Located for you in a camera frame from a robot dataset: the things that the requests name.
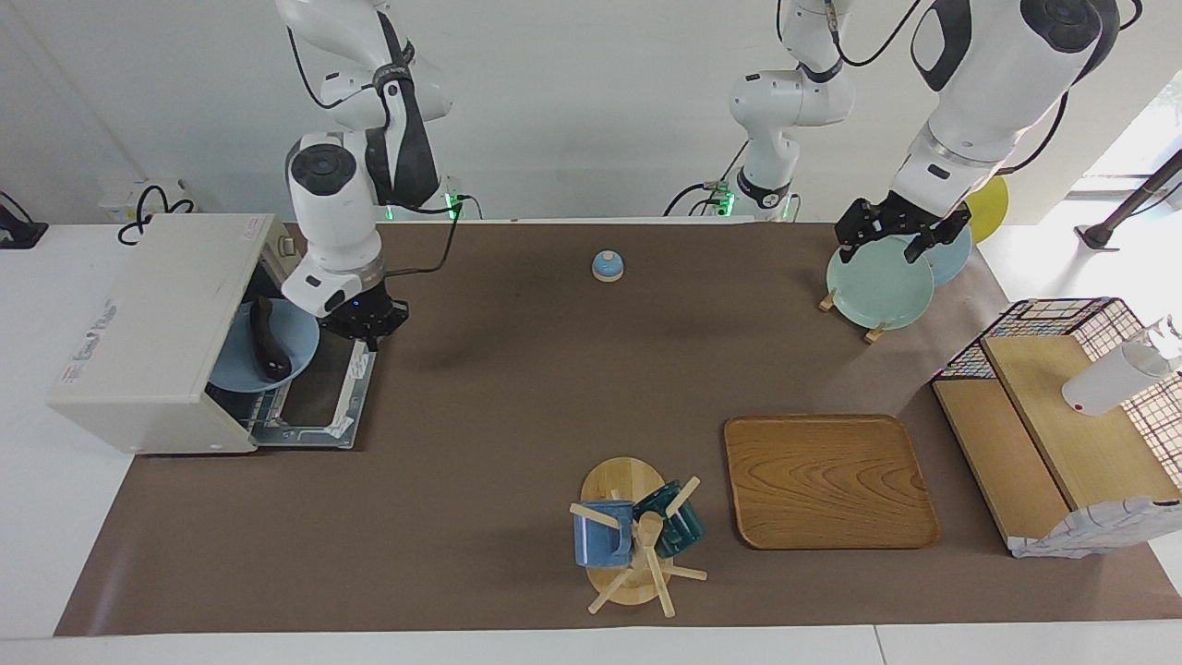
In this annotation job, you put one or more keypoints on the yellow plate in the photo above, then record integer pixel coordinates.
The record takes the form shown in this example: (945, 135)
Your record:
(990, 208)

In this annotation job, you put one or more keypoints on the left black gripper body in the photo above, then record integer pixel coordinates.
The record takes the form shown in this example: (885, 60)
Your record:
(900, 220)

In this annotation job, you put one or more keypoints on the light blue round plate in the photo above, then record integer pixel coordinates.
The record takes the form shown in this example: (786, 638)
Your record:
(297, 342)

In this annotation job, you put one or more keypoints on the white power strip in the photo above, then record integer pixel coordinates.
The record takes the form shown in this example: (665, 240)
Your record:
(113, 199)

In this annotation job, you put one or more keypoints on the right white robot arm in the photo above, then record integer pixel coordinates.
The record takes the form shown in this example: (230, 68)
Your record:
(337, 212)

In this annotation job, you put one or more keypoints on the white spray bottle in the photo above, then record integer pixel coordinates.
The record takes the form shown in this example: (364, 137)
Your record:
(1113, 379)

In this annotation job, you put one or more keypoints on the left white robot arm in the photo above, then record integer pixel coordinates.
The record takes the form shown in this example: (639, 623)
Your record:
(997, 83)

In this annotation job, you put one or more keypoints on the brown table mat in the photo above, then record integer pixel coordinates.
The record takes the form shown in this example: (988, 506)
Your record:
(517, 397)

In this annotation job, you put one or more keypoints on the rectangular wooden serving tray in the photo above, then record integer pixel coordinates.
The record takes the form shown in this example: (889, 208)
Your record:
(826, 480)

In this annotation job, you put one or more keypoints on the black pole stand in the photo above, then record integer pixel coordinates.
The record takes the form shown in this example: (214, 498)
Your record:
(1099, 235)

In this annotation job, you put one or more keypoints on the blue grey mug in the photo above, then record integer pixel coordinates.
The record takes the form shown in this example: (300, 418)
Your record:
(596, 545)

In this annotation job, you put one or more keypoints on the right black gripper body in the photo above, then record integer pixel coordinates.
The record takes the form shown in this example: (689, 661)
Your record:
(365, 312)

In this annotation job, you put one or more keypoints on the dark purple eggplant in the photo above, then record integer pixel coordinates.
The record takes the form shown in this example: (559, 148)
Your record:
(268, 346)

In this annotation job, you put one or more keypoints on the pale green plate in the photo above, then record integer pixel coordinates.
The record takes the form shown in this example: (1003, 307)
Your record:
(877, 286)

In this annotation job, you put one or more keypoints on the beige toaster oven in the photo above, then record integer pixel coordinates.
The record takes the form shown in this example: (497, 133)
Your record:
(157, 323)

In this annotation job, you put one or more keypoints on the light blue racked plate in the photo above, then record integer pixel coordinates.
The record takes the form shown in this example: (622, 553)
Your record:
(951, 259)

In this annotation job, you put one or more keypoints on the wooden mug tree stand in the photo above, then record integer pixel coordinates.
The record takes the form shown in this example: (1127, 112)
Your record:
(623, 480)

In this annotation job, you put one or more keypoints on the small blue lidded jar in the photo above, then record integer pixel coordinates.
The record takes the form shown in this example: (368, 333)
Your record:
(608, 268)

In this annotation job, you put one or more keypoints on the wooden plate rack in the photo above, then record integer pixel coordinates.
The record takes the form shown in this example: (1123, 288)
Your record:
(874, 332)

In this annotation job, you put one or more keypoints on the dark green mug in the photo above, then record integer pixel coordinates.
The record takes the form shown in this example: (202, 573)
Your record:
(681, 526)

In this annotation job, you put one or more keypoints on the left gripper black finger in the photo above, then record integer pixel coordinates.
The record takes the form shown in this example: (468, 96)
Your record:
(879, 243)
(921, 249)

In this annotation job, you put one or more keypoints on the black desk device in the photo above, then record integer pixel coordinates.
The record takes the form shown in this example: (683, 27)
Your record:
(23, 235)

